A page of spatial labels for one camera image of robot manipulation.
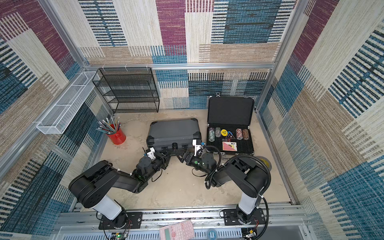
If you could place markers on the red metal pencil bucket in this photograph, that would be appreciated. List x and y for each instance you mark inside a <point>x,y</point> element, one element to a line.
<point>117,137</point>

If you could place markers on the pink playing card deck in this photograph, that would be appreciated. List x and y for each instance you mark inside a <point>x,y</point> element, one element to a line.
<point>229,146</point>

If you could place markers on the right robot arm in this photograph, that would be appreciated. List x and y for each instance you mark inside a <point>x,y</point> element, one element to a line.
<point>248,172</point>

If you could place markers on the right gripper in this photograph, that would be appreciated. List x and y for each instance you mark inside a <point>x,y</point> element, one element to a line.
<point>189,156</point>

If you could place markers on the yellow dealer button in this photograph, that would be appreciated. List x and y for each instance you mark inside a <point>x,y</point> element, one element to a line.
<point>224,132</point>

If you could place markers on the blue tape roll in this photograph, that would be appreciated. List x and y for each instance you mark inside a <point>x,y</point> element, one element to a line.
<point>212,234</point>

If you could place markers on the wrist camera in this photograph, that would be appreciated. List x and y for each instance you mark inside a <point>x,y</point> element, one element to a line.
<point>198,147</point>
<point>150,153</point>

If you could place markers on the red poker chip stack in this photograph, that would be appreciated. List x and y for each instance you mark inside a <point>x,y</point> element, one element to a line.
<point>239,134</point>

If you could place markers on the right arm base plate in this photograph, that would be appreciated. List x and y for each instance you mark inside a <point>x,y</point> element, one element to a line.
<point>234,217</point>

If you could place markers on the black poker set case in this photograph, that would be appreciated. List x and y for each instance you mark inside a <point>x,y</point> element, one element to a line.
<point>231,113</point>

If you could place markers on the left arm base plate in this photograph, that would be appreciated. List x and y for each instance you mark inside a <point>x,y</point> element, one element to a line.
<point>124,221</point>

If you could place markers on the grey tape roll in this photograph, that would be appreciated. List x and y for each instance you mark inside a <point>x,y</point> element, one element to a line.
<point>266,161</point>

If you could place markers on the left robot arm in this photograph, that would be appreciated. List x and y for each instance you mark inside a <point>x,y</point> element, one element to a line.
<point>91,187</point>

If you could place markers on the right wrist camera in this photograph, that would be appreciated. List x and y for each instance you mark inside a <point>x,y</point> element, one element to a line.
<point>198,147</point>

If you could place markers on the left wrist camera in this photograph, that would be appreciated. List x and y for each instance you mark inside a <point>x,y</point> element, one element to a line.
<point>150,153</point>

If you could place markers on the grey poker chip stack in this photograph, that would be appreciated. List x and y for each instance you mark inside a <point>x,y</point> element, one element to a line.
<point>217,132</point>

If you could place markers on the brown poker chip stack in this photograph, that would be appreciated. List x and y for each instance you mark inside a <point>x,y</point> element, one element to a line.
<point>246,135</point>

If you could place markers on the white mesh wall basket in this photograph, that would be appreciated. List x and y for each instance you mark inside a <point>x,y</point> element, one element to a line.
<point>60,115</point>

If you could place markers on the black mesh shelf rack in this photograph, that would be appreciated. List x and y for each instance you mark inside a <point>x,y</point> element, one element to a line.
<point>128,90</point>

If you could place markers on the pink calculator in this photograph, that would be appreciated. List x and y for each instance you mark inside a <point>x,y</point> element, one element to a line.
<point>180,231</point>

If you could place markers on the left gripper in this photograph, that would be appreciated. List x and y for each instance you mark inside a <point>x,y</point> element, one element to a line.
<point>163,159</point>

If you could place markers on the grey poker set case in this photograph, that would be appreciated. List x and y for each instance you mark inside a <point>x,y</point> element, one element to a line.
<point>165,135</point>

